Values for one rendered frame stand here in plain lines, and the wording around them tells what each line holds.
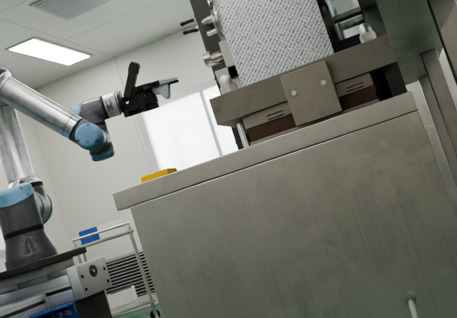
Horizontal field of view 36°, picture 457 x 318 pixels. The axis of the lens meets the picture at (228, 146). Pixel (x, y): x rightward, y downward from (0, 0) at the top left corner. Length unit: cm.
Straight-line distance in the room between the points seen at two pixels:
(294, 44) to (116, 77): 630
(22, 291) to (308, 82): 105
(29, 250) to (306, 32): 99
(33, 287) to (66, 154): 613
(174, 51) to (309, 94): 629
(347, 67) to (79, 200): 677
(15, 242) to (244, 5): 93
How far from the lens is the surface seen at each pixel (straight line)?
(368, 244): 141
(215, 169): 145
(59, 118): 209
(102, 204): 797
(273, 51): 170
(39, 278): 204
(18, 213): 208
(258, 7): 172
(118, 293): 660
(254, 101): 149
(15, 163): 224
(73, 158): 810
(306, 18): 170
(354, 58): 147
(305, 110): 145
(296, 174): 141
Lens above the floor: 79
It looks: 5 degrees up
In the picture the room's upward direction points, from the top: 18 degrees counter-clockwise
